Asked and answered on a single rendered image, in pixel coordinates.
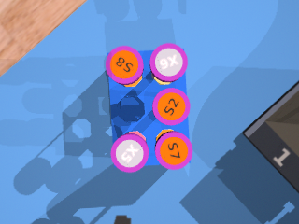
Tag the blue tube rack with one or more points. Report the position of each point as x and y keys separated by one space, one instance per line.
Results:
x=134 y=105

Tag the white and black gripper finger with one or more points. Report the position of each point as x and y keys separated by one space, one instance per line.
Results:
x=122 y=220

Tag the blue bench mat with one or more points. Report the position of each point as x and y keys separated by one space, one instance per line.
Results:
x=55 y=116

